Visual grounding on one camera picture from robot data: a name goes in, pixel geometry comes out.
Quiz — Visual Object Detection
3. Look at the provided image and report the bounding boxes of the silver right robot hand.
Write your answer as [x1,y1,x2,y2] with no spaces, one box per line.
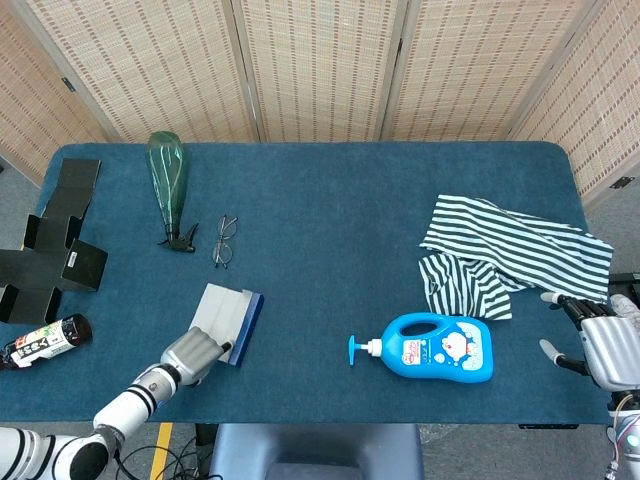
[538,292,640,391]

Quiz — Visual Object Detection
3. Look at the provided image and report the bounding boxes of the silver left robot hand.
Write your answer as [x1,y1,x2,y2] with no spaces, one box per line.
[159,327,234,387]

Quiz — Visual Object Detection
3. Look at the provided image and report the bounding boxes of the blue and white box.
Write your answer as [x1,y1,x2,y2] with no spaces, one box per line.
[192,282,265,369]

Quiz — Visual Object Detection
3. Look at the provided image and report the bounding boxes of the thin-framed eyeglasses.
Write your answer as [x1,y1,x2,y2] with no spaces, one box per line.
[213,214,239,270]

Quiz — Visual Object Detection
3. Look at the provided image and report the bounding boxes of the dark object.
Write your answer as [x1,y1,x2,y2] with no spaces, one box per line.
[0,158,109,325]

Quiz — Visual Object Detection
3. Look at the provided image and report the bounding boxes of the dark bottle with printed label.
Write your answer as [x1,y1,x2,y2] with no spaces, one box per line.
[0,313,93,372]

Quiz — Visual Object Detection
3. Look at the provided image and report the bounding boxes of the green white striped cloth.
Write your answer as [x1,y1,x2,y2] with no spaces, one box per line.
[417,194,615,321]

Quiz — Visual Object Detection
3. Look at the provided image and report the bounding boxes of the blue pump detergent bottle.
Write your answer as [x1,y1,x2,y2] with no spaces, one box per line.
[348,312,495,385]

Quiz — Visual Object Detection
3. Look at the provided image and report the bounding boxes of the green plastic spray bottle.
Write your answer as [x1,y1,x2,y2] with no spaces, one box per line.
[147,131,200,251]

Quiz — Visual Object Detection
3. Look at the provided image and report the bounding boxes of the blue velvet tablecloth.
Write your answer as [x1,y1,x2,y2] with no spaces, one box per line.
[38,141,616,426]

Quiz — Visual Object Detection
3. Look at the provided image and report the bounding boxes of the woven bamboo folding screen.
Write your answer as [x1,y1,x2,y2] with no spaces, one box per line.
[0,0,640,209]

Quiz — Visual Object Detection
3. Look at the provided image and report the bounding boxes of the black cable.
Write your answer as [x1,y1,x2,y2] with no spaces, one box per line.
[115,434,211,480]

